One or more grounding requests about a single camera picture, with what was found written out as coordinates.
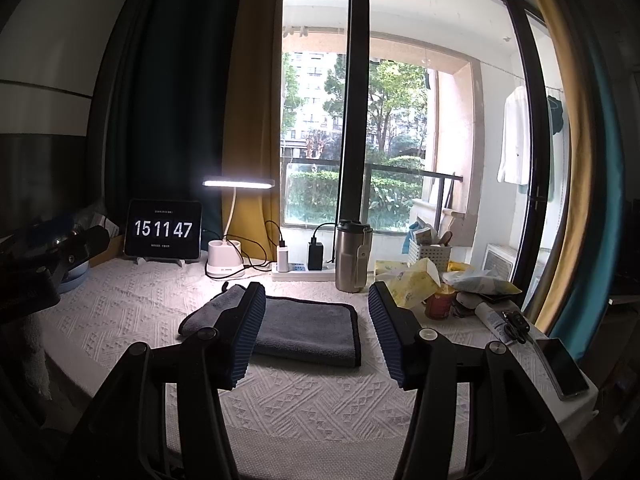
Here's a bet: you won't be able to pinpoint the dark green curtain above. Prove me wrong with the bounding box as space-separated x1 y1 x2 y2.
102 0 251 256

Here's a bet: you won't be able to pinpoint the white power strip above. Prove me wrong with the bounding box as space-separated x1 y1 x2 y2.
271 261 337 282

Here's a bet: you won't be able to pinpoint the black keys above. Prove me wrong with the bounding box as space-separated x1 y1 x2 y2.
501 310 530 346

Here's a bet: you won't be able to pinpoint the grey towel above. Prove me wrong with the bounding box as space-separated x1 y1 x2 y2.
178 283 363 368

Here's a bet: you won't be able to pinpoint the white textured tablecloth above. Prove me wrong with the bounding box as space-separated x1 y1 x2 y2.
37 255 600 471

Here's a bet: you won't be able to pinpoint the yellow tissue pack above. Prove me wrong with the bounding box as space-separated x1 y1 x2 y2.
375 257 443 309

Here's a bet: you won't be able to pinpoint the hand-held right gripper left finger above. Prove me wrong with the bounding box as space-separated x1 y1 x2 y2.
64 281 267 480

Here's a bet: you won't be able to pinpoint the crumpled snack bag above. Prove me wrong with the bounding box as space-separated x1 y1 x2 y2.
442 267 523 297

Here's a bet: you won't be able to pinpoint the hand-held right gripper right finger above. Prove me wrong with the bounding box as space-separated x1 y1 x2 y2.
367 281 583 480

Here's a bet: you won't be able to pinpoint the tablet with clock display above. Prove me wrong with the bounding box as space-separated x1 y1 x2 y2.
123 198 203 260

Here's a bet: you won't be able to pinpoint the red snack cup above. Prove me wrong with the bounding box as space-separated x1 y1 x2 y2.
424 283 455 321

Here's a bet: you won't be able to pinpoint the white slotted storage basket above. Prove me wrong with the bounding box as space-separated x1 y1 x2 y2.
407 243 449 269

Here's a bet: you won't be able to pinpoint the dark hanging garment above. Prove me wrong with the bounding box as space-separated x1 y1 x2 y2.
546 95 566 136

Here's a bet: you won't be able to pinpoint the teal curtain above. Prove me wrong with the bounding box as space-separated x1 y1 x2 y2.
547 0 631 361

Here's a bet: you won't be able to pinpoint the white desk lamp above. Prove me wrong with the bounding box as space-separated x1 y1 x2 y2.
201 176 276 281

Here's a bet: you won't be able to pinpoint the steel travel tumbler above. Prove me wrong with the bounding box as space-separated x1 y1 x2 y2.
334 219 374 293

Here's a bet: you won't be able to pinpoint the smartphone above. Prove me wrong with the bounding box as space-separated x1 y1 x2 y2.
535 337 591 401

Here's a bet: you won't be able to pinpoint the white tube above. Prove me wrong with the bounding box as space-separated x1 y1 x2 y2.
473 299 516 345

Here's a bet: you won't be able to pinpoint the white hanging shirt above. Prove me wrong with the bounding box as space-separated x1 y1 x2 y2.
497 85 531 186

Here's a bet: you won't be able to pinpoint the yellow curtain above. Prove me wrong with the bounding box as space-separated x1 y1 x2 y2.
220 0 286 248

